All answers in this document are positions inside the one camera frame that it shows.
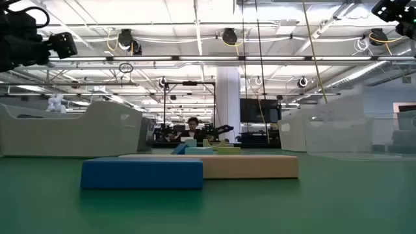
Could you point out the large blue rectangular block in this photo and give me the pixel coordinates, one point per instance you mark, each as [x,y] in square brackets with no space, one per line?
[139,174]

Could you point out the teal cube block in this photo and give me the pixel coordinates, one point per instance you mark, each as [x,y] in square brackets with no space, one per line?
[191,143]

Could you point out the light blue block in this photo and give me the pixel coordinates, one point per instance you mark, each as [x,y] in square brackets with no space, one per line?
[199,151]

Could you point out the long beige plank block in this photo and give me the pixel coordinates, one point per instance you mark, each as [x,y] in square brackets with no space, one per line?
[250,166]

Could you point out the yellow-green arch block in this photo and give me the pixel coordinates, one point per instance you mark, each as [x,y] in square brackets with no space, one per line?
[208,144]

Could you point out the black background robot arm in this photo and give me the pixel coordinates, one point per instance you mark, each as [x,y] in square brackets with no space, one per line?
[224,129]
[164,133]

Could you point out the grey horizontal pipe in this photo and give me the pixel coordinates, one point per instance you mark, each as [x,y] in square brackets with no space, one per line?
[65,84]

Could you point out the pink-framed dark panel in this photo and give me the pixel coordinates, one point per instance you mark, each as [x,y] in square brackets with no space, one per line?
[395,109]

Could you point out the white plastic bin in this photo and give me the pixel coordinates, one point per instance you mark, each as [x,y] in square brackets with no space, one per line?
[81,133]

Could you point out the clear plastic bin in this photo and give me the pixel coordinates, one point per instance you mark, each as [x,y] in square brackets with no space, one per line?
[292,136]
[341,155]

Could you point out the grey plastic container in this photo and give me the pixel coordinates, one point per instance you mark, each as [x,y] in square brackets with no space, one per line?
[146,133]

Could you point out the clear plastic bin right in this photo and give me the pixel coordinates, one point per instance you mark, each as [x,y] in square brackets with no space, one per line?
[292,136]

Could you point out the black monitor screen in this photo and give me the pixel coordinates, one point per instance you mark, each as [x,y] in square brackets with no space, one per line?
[256,110]

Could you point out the person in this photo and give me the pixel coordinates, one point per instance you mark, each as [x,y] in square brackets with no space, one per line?
[193,125]

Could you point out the white round column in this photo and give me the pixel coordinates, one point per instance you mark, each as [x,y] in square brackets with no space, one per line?
[227,97]

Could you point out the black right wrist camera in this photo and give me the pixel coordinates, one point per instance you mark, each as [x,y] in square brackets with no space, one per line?
[390,9]

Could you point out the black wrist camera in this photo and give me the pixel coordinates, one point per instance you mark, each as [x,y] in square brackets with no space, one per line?
[390,9]
[63,45]

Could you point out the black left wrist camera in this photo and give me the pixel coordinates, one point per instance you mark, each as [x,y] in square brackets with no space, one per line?
[63,45]

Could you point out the silver ventilation duct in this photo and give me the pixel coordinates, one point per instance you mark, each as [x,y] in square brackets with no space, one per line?
[373,66]

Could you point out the black background rig frame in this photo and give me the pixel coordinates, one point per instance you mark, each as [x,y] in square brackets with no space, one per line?
[164,107]

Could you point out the overhead light rail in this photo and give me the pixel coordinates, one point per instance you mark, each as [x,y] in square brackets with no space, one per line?
[208,58]

